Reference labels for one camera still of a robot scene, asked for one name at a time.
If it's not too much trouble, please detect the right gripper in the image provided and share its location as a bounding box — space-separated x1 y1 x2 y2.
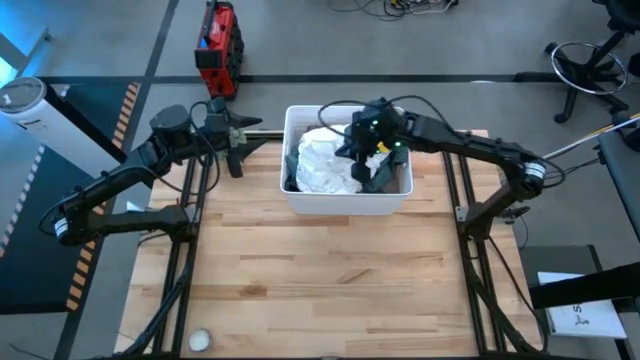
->
344 98 409 194

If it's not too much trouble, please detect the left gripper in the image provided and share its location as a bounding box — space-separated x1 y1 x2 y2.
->
203 97 271 179

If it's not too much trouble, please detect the white garment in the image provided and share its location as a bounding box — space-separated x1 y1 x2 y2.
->
295 124 392 195

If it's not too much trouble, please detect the white perforated plastic basket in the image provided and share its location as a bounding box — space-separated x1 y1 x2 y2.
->
279 103 415 217

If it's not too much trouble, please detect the red and black toolbox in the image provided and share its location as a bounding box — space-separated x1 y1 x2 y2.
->
193 1 245 100

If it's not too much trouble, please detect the white tower air purifier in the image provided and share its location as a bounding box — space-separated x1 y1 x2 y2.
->
0 77 124 176

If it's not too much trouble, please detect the small white round object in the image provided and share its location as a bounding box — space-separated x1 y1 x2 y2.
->
188 328 213 353

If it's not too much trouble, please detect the metal rod with yellow end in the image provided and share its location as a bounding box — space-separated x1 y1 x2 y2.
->
542 113 640 160

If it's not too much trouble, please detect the black hazard-striped floor mat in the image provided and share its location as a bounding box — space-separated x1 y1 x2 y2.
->
0 84 139 316

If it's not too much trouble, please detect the black flat bar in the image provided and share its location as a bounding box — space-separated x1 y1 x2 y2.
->
528 262 640 310

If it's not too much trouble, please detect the white paper sheet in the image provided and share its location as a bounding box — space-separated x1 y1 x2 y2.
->
537 271 628 340

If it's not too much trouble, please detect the grey desk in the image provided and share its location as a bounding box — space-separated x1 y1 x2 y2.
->
597 127 640 246

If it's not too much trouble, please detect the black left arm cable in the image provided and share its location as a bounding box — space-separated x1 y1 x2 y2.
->
188 99 222 195

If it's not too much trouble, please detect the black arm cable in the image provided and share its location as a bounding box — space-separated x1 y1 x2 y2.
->
188 99 222 195
317 94 451 132

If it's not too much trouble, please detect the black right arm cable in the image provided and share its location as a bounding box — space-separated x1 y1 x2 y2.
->
317 94 451 132

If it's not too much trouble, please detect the bundle of floor cables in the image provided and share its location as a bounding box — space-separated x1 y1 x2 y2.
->
327 0 459 22

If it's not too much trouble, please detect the black stool with chrome ring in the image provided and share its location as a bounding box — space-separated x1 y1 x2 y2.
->
514 0 640 125

